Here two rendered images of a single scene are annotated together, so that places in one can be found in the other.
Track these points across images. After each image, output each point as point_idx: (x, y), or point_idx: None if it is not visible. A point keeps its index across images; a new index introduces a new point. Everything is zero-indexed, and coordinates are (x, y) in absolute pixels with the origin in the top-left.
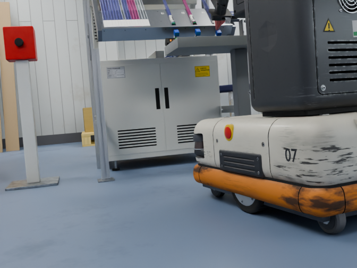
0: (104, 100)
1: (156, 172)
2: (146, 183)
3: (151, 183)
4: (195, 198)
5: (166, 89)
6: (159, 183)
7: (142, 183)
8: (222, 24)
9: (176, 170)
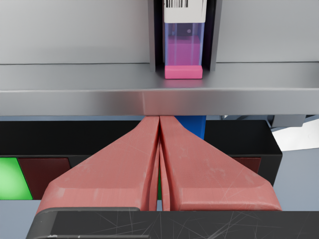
0: None
1: (48, 116)
2: (5, 221)
3: (12, 227)
4: None
5: None
6: (24, 231)
7: (0, 212)
8: (264, 94)
9: (83, 116)
